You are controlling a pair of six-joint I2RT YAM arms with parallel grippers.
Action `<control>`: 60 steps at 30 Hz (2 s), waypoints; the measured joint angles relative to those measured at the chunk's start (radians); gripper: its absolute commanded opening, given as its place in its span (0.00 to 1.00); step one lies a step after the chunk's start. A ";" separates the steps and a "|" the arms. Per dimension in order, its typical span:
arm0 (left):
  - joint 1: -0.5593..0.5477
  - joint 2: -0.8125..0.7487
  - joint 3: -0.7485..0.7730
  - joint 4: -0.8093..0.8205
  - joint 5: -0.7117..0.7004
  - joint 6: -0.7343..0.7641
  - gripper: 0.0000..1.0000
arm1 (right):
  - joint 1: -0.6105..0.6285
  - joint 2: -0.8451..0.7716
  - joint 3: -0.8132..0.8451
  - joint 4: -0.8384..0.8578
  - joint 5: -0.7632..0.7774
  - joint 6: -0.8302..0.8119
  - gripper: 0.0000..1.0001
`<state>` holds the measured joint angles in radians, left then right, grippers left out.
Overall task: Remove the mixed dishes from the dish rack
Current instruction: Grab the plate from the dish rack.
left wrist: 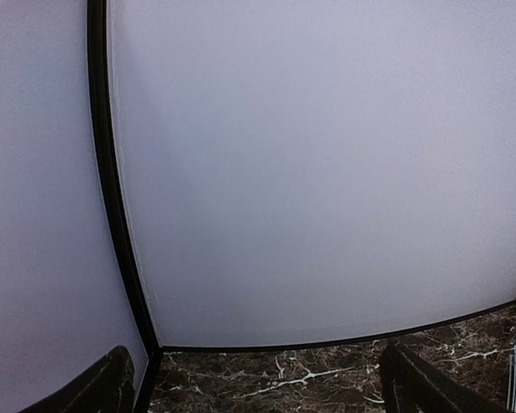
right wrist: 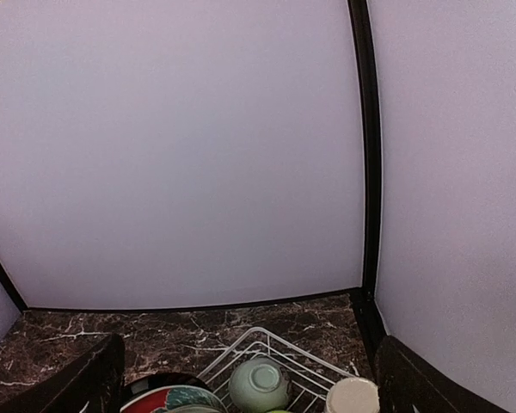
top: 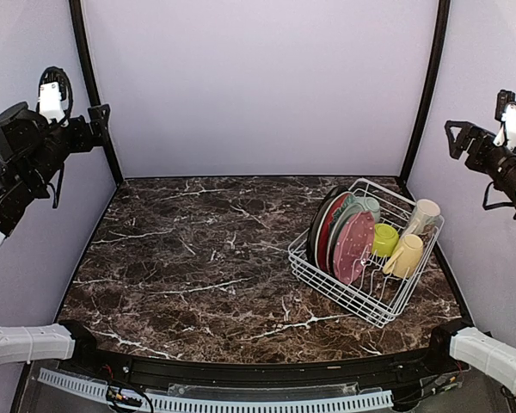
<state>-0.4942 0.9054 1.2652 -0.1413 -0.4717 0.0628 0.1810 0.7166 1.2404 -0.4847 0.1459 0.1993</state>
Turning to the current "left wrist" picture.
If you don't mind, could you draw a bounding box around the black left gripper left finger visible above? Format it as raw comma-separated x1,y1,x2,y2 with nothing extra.
21,345,135,413

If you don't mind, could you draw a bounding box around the black left corner post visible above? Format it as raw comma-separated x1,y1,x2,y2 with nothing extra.
86,1,163,412

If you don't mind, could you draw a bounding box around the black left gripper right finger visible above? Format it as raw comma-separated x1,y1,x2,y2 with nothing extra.
380,342,495,412

